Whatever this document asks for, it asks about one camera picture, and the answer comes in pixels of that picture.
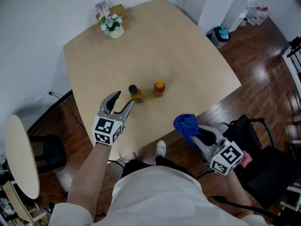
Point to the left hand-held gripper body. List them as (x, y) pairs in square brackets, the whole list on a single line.
[(105, 129)]

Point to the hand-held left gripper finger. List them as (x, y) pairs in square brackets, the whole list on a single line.
[(108, 102), (125, 112)]

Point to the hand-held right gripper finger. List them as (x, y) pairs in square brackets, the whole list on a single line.
[(197, 143), (215, 132)]

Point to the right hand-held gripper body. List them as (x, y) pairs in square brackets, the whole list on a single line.
[(225, 158)]

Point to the black-capped yellow bottle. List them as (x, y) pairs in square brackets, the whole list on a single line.
[(136, 93)]

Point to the blue cloth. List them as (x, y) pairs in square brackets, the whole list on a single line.
[(185, 125)]

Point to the person's right forearm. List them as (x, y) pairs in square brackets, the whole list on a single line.
[(235, 192)]

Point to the person's left forearm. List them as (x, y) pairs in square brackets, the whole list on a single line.
[(90, 173)]

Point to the pink cloth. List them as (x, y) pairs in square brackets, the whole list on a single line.
[(246, 159)]

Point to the orange-capped amber bottle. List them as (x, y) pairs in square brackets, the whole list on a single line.
[(159, 88)]

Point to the person's white shoe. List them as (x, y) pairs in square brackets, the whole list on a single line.
[(161, 148)]

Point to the person's black shorts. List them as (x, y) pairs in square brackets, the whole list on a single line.
[(162, 165)]

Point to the black office chair with armrests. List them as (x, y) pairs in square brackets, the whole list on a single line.
[(265, 171)]

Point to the black armless chair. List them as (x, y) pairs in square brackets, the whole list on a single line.
[(49, 153)]

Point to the person's white shirt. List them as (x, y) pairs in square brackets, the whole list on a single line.
[(157, 196)]

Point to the flower pot with pale flowers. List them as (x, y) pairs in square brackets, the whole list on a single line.
[(113, 26)]

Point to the round wooden side table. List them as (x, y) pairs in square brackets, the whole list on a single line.
[(21, 156)]

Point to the wooden box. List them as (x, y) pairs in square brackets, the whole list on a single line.
[(121, 12)]

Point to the grey trash bin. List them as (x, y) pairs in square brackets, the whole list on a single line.
[(219, 37)]

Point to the white printed cards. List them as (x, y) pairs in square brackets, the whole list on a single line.
[(102, 7)]

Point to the black metal rack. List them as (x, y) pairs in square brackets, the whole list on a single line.
[(295, 55)]

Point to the cluster of clear containers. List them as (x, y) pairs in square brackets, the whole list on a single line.
[(258, 14)]

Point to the white cabinet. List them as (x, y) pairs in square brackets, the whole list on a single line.
[(240, 8)]

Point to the white wall socket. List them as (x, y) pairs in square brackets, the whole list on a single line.
[(49, 91)]

